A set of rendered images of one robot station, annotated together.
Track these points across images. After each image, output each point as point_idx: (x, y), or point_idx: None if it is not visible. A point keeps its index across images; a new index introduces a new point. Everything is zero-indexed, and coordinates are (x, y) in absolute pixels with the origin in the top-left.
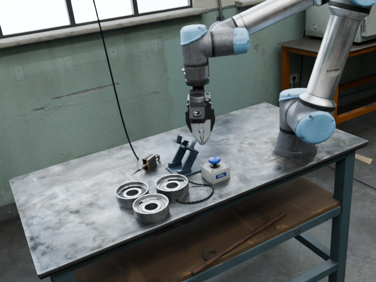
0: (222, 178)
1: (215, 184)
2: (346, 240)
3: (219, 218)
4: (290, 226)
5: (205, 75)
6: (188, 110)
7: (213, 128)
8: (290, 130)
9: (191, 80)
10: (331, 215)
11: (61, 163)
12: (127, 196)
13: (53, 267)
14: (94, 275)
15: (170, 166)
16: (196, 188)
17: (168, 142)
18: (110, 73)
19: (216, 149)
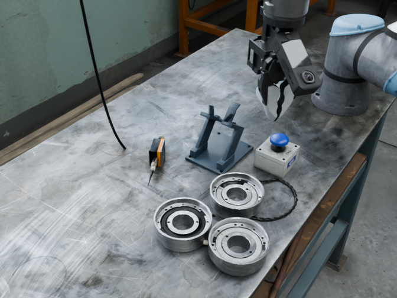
0: (292, 165)
1: (285, 177)
2: (360, 196)
3: None
4: (335, 201)
5: (307, 7)
6: (271, 70)
7: (199, 77)
8: (351, 77)
9: (286, 17)
10: (360, 174)
11: None
12: (179, 230)
13: None
14: None
15: (195, 155)
16: (264, 189)
17: (150, 109)
18: (81, 2)
19: (235, 113)
